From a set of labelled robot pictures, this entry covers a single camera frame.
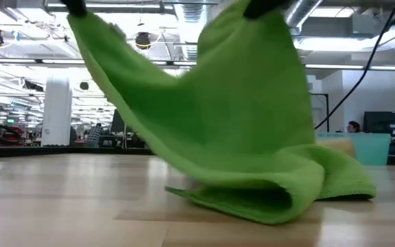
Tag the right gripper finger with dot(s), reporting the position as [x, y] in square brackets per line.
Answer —
[274, 4]
[255, 8]

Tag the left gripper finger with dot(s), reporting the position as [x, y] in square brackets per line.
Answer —
[81, 7]
[68, 5]

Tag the green microfiber towel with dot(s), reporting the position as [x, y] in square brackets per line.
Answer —
[235, 120]

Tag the orange microfiber towel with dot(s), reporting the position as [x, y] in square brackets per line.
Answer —
[338, 147]

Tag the teal translucent plastic basket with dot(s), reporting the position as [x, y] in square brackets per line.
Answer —
[372, 147]

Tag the white building column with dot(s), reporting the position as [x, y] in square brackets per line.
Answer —
[57, 113]

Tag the dark monitor on stand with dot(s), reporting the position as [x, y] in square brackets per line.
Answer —
[117, 121]

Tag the silver ventilation duct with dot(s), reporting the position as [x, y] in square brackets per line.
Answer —
[192, 20]

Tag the black wall-side monitor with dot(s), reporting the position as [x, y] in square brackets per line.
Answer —
[386, 123]

